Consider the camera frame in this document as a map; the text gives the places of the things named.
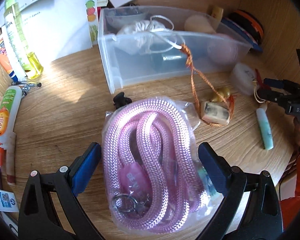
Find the mint lip balm tube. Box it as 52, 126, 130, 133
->
256, 108, 274, 150

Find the black orange round case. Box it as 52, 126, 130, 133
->
227, 9, 264, 45

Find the pink rope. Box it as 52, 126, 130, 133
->
101, 96, 224, 235

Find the small white round container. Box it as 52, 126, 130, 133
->
230, 63, 256, 95

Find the stone seal with orange cord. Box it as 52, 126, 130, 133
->
180, 43, 235, 127

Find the white printer cartridge box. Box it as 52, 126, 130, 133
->
0, 189, 19, 212

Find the white folded paper sheet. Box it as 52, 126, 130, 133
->
0, 0, 94, 66

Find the black hair claw clip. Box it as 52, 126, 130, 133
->
113, 92, 132, 109

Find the white drawstring pouch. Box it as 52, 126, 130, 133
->
113, 15, 185, 56

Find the cream candle cup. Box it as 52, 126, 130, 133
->
184, 15, 216, 34

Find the clear plastic storage bin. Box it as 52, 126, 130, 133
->
97, 6, 252, 94

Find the yellow small bottle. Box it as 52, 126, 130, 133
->
210, 5, 224, 29

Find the person's right hand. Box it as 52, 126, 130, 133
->
293, 117, 300, 147

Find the orange sunscreen tube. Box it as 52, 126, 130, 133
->
0, 34, 18, 82

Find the blue pencil pouch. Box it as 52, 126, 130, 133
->
221, 17, 263, 53

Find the orange label white tube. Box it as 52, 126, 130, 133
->
0, 86, 23, 145

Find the fruit sticker sheet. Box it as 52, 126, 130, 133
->
85, 0, 98, 45

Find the red velvet pouch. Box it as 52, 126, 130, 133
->
255, 68, 266, 90

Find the yellow spray bottle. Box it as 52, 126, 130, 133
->
4, 0, 43, 80

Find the metal pen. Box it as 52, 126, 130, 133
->
11, 81, 42, 92

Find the white ceramic bowl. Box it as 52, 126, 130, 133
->
105, 7, 148, 29

